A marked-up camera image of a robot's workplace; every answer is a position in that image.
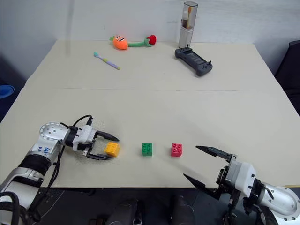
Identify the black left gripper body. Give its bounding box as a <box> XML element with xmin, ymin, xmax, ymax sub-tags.
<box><xmin>77</xmin><ymin>131</ymin><xmax>104</xmax><ymax>158</ymax></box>

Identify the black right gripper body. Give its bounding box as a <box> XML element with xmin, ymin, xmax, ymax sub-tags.
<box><xmin>212</xmin><ymin>153</ymin><xmax>240</xmax><ymax>200</ymax></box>

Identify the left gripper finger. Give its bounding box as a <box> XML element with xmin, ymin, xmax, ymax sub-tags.
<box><xmin>86</xmin><ymin>152</ymin><xmax>115</xmax><ymax>161</ymax></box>
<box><xmin>96</xmin><ymin>130</ymin><xmax>120</xmax><ymax>142</ymax></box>

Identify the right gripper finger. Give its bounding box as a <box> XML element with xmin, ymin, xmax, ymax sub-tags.
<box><xmin>183</xmin><ymin>173</ymin><xmax>222</xmax><ymax>201</ymax></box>
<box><xmin>195</xmin><ymin>145</ymin><xmax>232</xmax><ymax>163</ymax></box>

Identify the yellow toy brick cube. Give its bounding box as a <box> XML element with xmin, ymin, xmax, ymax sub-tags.
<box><xmin>104</xmin><ymin>142</ymin><xmax>121</xmax><ymax>158</ymax></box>

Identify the red toy brick cube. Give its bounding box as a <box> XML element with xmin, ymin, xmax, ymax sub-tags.
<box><xmin>170</xmin><ymin>143</ymin><xmax>184</xmax><ymax>158</ymax></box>

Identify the green toy brick cube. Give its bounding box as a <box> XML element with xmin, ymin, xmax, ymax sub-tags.
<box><xmin>142</xmin><ymin>142</ymin><xmax>153</xmax><ymax>157</ymax></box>

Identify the pastel child toothbrush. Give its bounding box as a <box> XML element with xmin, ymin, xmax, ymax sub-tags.
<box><xmin>93</xmin><ymin>52</ymin><xmax>121</xmax><ymax>70</ymax></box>

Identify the grey handheld remote controller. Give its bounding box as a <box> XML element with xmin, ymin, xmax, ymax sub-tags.
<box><xmin>174</xmin><ymin>45</ymin><xmax>213</xmax><ymax>77</ymax></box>

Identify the orange carrot plush toy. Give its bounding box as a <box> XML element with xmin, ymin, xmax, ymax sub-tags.
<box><xmin>108</xmin><ymin>35</ymin><xmax>129</xmax><ymax>50</ymax></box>

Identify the blue round object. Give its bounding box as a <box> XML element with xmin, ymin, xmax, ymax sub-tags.
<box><xmin>0</xmin><ymin>84</ymin><xmax>15</xmax><ymax>99</ymax></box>

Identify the red rose plush toy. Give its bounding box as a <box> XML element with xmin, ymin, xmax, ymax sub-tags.
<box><xmin>127</xmin><ymin>35</ymin><xmax>157</xmax><ymax>48</ymax></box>

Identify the black chair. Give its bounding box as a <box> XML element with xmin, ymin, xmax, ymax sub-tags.
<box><xmin>274</xmin><ymin>39</ymin><xmax>300</xmax><ymax>117</ymax></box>

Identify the clear tall toothbrush case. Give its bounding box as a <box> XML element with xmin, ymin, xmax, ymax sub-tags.
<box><xmin>178</xmin><ymin>1</ymin><xmax>198</xmax><ymax>49</ymax></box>

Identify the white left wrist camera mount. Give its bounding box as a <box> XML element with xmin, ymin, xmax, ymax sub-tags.
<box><xmin>72</xmin><ymin>124</ymin><xmax>98</xmax><ymax>151</ymax></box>

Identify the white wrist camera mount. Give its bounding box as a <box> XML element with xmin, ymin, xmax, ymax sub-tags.
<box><xmin>226</xmin><ymin>161</ymin><xmax>257</xmax><ymax>200</ymax></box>
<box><xmin>72</xmin><ymin>124</ymin><xmax>98</xmax><ymax>151</ymax></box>

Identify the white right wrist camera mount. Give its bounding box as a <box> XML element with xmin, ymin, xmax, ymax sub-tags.
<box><xmin>226</xmin><ymin>161</ymin><xmax>257</xmax><ymax>200</ymax></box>

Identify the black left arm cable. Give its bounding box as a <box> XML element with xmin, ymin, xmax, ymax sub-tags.
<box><xmin>28</xmin><ymin>114</ymin><xmax>94</xmax><ymax>218</ymax></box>

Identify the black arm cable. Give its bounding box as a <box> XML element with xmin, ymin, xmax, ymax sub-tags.
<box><xmin>28</xmin><ymin>114</ymin><xmax>94</xmax><ymax>218</ymax></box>
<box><xmin>225</xmin><ymin>181</ymin><xmax>276</xmax><ymax>225</ymax></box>

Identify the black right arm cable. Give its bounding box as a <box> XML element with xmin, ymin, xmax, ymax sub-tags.
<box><xmin>225</xmin><ymin>181</ymin><xmax>276</xmax><ymax>225</ymax></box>

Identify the black looped hose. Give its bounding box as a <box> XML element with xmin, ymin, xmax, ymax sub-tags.
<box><xmin>0</xmin><ymin>191</ymin><xmax>26</xmax><ymax>225</ymax></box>

